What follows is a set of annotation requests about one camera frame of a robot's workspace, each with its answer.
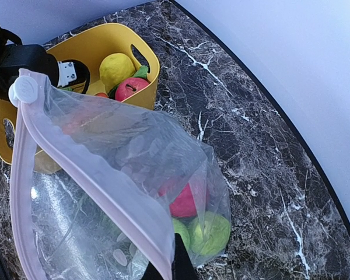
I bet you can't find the yellow plastic basket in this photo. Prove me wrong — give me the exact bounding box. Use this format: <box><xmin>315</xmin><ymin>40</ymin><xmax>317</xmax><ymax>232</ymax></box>
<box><xmin>0</xmin><ymin>23</ymin><xmax>160</xmax><ymax>164</ymax></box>

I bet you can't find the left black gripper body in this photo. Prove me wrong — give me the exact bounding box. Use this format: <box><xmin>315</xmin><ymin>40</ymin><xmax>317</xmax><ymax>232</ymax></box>
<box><xmin>0</xmin><ymin>44</ymin><xmax>90</xmax><ymax>93</ymax></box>

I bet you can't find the red apple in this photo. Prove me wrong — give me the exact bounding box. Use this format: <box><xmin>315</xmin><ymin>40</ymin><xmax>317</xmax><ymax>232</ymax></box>
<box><xmin>114</xmin><ymin>78</ymin><xmax>149</xmax><ymax>102</ymax></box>

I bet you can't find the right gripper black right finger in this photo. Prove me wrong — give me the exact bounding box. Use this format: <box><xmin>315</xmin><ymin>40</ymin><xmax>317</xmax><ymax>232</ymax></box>
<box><xmin>172</xmin><ymin>233</ymin><xmax>197</xmax><ymax>280</ymax></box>

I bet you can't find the orange carrot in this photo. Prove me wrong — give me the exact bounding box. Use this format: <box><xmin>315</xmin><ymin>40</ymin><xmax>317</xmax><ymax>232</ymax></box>
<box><xmin>95</xmin><ymin>92</ymin><xmax>108</xmax><ymax>98</ymax></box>

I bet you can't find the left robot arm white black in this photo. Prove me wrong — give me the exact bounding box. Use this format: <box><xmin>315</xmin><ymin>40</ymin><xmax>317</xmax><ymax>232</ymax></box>
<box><xmin>0</xmin><ymin>26</ymin><xmax>90</xmax><ymax>101</ymax></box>

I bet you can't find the red tomato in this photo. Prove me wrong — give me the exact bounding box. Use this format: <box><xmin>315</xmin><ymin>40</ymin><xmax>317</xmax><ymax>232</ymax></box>
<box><xmin>170</xmin><ymin>181</ymin><xmax>209</xmax><ymax>218</ymax></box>

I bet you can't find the yellow lemon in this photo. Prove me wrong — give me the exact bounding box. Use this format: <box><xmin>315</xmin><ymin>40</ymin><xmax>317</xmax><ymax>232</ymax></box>
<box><xmin>99</xmin><ymin>53</ymin><xmax>136</xmax><ymax>93</ymax></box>

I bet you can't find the clear zip top bag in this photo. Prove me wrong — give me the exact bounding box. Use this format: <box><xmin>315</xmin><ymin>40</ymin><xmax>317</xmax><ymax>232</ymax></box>
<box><xmin>9</xmin><ymin>69</ymin><xmax>231</xmax><ymax>279</ymax></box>

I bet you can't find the green cabbage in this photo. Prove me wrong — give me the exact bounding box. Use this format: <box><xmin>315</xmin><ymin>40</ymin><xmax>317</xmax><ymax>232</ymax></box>
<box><xmin>172</xmin><ymin>218</ymin><xmax>190</xmax><ymax>251</ymax></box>
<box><xmin>188</xmin><ymin>211</ymin><xmax>231</xmax><ymax>257</ymax></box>

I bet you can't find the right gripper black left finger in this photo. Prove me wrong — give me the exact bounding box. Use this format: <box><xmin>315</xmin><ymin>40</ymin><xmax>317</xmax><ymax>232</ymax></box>
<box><xmin>142</xmin><ymin>262</ymin><xmax>160</xmax><ymax>280</ymax></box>

